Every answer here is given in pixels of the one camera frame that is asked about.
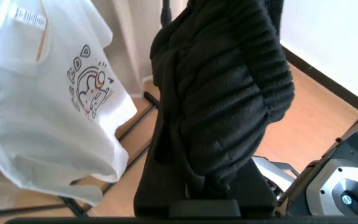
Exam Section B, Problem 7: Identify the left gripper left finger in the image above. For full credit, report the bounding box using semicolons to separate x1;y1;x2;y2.
134;119;188;218

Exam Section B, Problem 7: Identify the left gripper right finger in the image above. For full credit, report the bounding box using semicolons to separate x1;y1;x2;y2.
227;157;278;217

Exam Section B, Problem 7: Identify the black garment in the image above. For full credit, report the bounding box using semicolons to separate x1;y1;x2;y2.
149;0;295;200

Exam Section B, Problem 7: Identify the white printed t-shirt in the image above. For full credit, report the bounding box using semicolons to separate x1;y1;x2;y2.
0;0;138;207

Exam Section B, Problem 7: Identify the pink clothes hanger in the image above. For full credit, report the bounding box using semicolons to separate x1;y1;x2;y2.
35;27;48;62

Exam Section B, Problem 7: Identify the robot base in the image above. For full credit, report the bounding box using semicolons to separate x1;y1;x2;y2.
252;98;358;218

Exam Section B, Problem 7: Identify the black clothes rack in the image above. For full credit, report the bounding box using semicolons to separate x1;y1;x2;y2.
0;0;173;218

